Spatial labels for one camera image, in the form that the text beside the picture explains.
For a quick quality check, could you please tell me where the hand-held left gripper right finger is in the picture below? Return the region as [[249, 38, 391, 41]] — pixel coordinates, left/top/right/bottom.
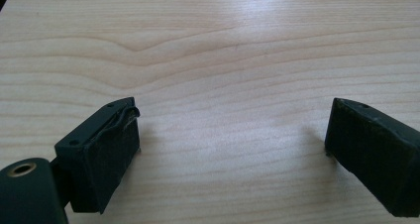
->
[[324, 97, 420, 218]]

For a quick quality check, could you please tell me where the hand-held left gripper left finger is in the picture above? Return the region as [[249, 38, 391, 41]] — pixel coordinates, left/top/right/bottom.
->
[[53, 96, 142, 215]]

